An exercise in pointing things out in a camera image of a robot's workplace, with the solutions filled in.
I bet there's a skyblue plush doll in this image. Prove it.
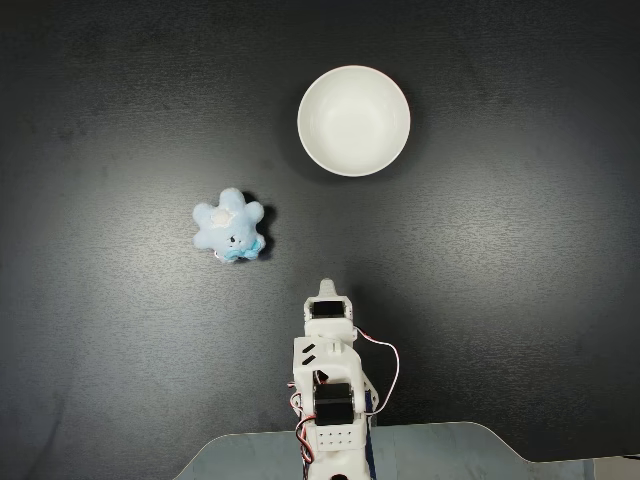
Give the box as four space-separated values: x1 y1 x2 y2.
192 187 267 264

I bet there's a red white servo cable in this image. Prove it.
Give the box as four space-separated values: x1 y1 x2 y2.
355 328 402 417

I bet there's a white bowl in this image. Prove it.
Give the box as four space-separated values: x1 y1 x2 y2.
297 64 412 178

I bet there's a grey cloth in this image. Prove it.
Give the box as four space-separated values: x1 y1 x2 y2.
174 421 640 480

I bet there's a blue clamp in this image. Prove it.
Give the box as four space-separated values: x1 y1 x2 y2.
363 389 380 480

